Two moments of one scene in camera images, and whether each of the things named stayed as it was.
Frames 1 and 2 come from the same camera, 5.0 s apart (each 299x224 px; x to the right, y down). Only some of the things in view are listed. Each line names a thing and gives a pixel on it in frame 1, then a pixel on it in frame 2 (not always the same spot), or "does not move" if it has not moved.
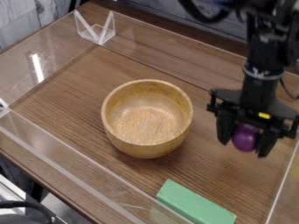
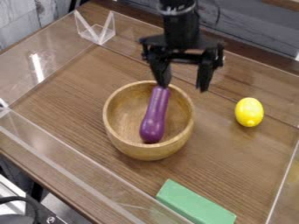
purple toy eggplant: x=244 y=136 → x=152 y=126
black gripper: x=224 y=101 → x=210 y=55
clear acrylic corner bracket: x=97 y=33 does not move
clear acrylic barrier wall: x=104 y=121 does not move
